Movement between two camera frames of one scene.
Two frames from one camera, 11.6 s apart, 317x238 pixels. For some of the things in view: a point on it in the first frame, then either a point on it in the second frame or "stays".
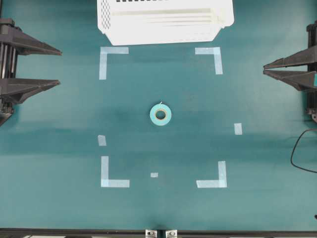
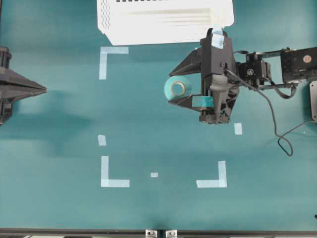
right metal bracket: [171, 234] stays
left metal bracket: [151, 233] stays
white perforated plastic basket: [125, 22] stays
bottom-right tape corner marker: [222, 182] stays
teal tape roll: [167, 111] -> [177, 87]
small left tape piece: [102, 140] stays
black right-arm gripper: [302, 80] -> [211, 60]
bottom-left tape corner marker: [107, 182] stays
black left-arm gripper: [15, 41] -> [14, 86]
